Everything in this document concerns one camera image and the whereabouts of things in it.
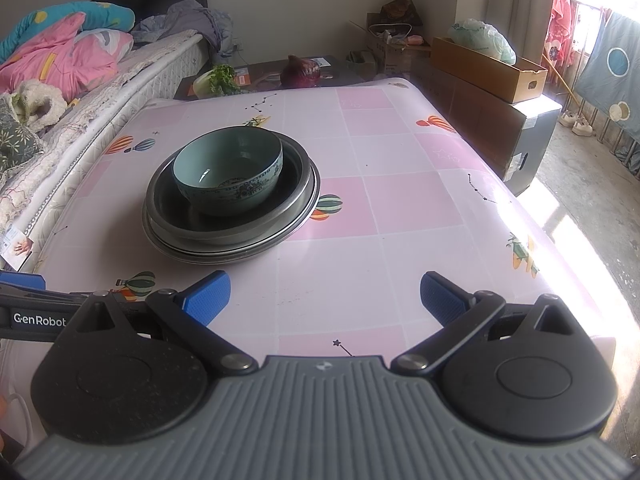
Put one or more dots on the green patterned pillow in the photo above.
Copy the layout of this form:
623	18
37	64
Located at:
15	145

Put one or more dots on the large dark cardboard box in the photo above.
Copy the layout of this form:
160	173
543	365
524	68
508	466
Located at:
490	125

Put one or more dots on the dark printed bag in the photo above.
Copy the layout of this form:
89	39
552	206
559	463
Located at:
402	10

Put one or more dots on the large steel basin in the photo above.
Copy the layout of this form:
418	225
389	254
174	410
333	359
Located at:
215	256

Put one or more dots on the small steel bowl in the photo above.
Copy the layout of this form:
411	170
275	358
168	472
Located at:
170	195

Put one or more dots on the blue circle-print bedsheet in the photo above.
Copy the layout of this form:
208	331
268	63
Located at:
615	60

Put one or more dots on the teal ceramic bowl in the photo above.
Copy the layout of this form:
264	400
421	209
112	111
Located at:
235	190

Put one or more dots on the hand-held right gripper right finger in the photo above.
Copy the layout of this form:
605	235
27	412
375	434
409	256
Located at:
442	300

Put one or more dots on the leafy green cabbage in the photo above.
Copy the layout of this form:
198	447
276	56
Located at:
220	82

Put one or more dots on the white fleece garment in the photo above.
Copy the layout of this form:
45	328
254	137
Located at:
37	102

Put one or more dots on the white patterned mattress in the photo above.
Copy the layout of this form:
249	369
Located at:
100	110

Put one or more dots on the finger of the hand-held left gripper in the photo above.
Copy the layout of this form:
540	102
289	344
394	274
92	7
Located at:
20	281

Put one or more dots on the brown open cardboard box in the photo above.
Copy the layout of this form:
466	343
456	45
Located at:
480	67

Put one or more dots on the printed paper tag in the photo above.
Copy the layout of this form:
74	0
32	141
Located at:
17	250

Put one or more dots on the pink floral hanging garment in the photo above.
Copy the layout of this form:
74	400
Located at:
562	25

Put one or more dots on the pink printed tablecloth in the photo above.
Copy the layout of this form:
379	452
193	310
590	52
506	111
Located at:
400	200

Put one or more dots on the white green plastic bag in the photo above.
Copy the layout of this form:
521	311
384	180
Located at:
480	37

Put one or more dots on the small paper bag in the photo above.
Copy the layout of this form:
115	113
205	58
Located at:
357	62

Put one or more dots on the purple crumpled clothes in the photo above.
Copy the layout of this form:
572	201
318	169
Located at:
195	20

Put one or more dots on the pink teal printed quilt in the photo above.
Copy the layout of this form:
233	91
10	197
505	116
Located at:
60	45

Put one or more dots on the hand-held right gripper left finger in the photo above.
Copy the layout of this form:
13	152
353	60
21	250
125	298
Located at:
207	297

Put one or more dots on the grey curtain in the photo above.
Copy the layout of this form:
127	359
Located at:
520	0

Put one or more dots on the dark red plastic bag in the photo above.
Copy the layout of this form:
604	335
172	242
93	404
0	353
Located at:
300	72

